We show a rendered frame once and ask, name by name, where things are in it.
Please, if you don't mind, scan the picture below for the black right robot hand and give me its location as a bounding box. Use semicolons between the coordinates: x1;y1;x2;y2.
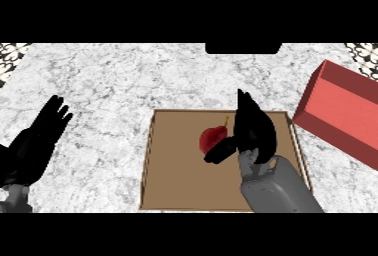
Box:
202;88;278;165

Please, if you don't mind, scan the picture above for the red cardboard box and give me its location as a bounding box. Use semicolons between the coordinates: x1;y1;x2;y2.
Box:
290;59;378;171

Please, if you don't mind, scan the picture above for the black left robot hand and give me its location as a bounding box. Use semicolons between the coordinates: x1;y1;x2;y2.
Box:
0;94;75;187

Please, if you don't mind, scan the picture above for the brown wooden tray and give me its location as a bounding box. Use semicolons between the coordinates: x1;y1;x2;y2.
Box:
138;108;314;212

